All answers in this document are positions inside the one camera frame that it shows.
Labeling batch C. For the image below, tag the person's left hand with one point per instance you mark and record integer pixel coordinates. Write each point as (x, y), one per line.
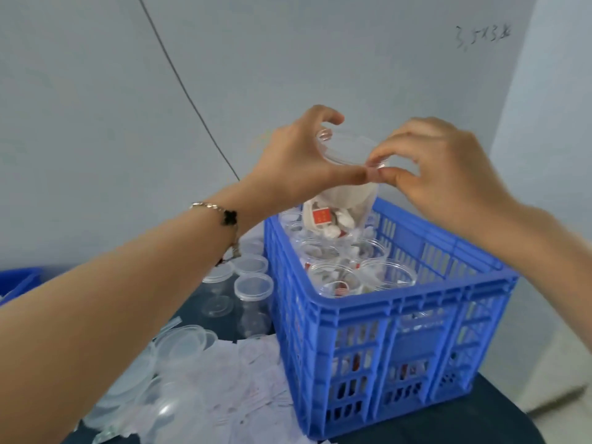
(291, 166)

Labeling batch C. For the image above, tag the person's right hand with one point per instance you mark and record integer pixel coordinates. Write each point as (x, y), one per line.
(453, 175)

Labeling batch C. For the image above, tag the clear plastic jar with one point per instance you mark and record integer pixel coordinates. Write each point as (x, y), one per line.
(347, 203)

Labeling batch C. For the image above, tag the group of lidded jars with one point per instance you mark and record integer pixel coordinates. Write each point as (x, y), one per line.
(252, 291)

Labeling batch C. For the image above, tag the blue slatted crate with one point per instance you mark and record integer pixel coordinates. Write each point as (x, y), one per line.
(398, 346)

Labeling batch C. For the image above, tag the stack of clear lids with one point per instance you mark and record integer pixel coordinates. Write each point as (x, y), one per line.
(183, 345)

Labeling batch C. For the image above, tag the pile of white label papers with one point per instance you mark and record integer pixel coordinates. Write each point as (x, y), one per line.
(240, 393)

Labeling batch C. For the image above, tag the person's left forearm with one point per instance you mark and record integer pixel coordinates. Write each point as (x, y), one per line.
(102, 319)

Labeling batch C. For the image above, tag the blue plastic tray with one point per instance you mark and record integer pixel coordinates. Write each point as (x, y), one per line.
(18, 282)

